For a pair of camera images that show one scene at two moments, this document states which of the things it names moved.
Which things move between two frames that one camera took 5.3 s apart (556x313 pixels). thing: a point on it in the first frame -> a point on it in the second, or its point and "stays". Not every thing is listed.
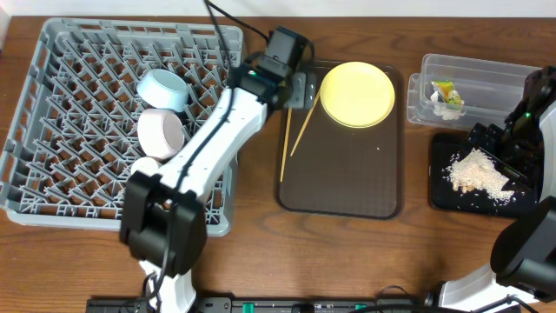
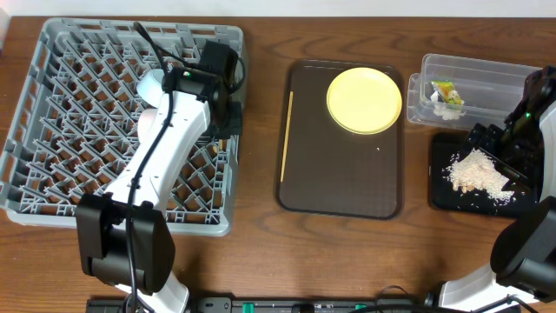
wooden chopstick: (287, 133) stays
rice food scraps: (478, 169) stays
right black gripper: (485, 138) stays
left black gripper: (298, 89) -> (232, 120)
